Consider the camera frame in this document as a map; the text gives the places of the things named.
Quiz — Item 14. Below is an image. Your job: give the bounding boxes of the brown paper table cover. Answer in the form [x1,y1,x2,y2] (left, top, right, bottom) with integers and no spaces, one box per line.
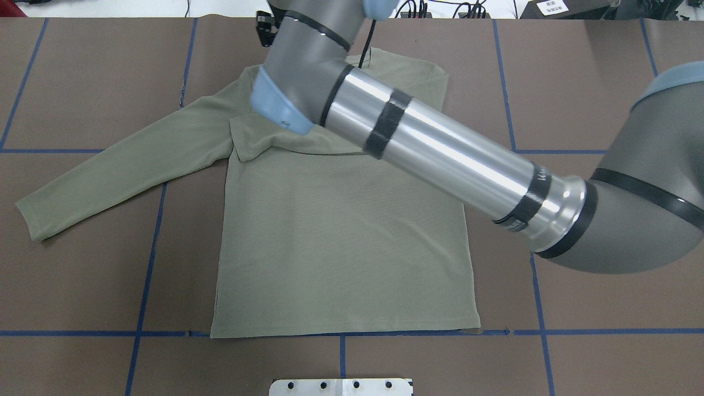
[2,15,702,395]

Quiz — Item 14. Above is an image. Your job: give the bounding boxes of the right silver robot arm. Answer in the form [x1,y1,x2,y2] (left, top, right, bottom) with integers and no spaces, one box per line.
[251,1,702,274]

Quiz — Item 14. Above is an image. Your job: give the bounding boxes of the olive green long-sleeve shirt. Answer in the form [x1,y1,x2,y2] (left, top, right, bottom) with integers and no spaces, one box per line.
[16,65,481,338]

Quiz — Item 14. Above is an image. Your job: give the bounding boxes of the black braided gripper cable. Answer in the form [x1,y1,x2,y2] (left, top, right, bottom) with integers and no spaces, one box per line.
[357,19,377,69]

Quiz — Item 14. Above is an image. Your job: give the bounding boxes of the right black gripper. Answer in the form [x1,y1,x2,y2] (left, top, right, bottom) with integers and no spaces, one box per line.
[256,10,284,47]

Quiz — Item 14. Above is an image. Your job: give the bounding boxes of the white label black box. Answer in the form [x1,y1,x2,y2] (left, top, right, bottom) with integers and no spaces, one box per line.
[536,0,570,16]

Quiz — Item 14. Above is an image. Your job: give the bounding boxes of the white camera stand pedestal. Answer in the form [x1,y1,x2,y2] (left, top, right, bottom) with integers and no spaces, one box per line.
[268,378,415,395]

